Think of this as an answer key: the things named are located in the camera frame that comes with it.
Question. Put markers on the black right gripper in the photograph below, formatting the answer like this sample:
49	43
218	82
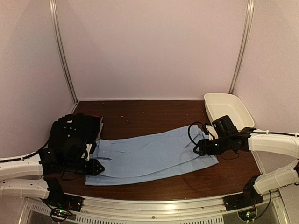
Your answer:
205	150

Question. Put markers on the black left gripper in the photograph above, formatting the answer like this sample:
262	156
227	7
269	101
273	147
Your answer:
96	171

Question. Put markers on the light blue long sleeve shirt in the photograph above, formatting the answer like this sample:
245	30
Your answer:
150	157

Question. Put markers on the grey shirt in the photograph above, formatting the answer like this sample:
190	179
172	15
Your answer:
100	127

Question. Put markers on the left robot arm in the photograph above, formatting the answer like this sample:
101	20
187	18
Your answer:
25	176

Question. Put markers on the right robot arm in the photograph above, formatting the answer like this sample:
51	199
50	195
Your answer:
276	152

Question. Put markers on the white plastic tub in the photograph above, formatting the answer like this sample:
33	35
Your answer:
221	104

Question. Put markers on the left circuit board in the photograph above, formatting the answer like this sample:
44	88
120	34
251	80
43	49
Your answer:
57	214

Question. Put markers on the circuit board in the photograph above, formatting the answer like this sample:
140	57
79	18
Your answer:
247	215
57	214

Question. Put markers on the right circuit board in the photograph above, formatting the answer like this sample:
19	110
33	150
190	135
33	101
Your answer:
247	215

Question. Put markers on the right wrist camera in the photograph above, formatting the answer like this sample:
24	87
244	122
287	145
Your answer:
210	131

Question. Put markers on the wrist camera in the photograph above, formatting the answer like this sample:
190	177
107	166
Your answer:
210	131
88	151

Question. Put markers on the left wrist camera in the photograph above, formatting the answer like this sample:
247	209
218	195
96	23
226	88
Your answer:
88	151

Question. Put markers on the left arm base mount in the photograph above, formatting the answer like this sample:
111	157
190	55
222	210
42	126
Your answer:
57	198

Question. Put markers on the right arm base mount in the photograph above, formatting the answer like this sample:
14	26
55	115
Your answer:
243	200

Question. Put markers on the front aluminium frame rail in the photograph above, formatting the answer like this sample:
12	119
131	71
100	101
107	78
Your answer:
208	210

